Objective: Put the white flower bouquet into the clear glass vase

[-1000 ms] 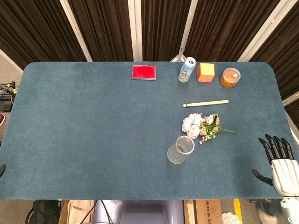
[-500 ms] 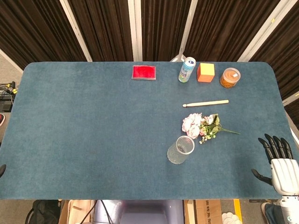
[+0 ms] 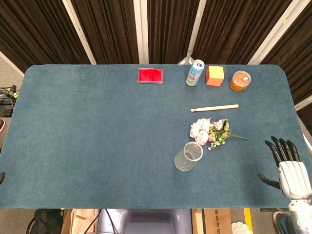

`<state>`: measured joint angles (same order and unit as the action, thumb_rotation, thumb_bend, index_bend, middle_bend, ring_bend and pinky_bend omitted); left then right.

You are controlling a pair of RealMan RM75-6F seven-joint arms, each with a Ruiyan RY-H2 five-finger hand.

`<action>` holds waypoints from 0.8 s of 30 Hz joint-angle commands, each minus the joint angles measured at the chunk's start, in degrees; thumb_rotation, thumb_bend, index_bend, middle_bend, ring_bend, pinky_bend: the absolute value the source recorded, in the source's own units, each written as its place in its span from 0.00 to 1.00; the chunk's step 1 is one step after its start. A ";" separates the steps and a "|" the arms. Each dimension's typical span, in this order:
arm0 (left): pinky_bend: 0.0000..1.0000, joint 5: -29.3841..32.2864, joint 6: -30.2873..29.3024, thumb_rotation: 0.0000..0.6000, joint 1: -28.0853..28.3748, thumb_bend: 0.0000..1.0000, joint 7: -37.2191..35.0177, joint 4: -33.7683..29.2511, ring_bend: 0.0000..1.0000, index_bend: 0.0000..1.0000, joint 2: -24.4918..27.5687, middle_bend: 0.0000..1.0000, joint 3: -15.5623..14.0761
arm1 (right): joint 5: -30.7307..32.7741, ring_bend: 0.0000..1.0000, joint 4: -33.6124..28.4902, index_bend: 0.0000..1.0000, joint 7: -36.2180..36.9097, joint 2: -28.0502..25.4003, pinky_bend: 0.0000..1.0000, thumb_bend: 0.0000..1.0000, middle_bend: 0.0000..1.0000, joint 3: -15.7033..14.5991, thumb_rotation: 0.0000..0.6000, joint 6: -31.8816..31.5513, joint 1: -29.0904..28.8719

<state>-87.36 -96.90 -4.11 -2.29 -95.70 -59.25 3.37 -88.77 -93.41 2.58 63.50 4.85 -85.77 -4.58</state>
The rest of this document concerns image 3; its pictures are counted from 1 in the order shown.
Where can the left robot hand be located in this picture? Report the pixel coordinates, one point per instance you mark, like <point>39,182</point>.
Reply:
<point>1,178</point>

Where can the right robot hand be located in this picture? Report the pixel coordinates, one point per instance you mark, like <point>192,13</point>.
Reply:
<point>293,178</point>

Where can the pink artificial flower bouquet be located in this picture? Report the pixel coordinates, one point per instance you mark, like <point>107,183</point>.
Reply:
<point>203,132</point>

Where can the clear glass cup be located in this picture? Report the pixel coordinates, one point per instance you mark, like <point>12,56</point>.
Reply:
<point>187,158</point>

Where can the person's foot with shoe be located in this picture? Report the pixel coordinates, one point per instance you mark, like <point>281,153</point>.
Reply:
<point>281,221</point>

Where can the red black shoe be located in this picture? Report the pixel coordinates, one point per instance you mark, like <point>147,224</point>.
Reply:
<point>2,125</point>

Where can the dark brown curtain panel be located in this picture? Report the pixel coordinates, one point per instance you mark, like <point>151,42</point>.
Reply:
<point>307,119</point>
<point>36,29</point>
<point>297,48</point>
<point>234,29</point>
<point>109,29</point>
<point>170,29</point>

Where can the black bag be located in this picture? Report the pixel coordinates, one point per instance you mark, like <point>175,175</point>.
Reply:
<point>46,221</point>

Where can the black floor device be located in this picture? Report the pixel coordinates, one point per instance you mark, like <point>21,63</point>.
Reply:
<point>6,107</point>

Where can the white cauliflower floret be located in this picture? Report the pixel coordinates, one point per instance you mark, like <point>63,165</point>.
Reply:
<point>241,228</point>

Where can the brown cardboard box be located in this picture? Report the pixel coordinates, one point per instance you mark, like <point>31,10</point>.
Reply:
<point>217,223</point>

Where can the light wooden crate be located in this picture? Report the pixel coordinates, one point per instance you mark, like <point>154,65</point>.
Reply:
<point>80,221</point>

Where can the blue felt table mat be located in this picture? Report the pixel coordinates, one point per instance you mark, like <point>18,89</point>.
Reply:
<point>97,146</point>

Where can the wooden plank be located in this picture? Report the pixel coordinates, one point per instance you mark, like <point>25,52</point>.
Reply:
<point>198,221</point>

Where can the wooden stick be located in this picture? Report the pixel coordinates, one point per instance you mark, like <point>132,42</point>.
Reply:
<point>214,108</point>

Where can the clear jar with orange contents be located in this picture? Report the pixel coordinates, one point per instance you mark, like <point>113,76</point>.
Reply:
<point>239,81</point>

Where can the orange yellow cube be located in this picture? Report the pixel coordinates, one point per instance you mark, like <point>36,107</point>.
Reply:
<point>215,76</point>

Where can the white green drink can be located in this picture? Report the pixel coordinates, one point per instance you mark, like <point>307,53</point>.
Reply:
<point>194,73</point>

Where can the grey purple robot torso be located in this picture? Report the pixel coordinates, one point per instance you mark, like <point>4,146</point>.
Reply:
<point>146,223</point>

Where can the red flat box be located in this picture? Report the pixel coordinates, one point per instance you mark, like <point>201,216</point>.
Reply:
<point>150,75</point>

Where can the black table bracket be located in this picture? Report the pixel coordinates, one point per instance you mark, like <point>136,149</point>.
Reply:
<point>274,209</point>

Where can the white partition post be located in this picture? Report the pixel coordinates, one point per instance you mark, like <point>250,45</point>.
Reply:
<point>79,31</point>
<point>304,101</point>
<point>142,31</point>
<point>273,34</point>
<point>194,31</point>

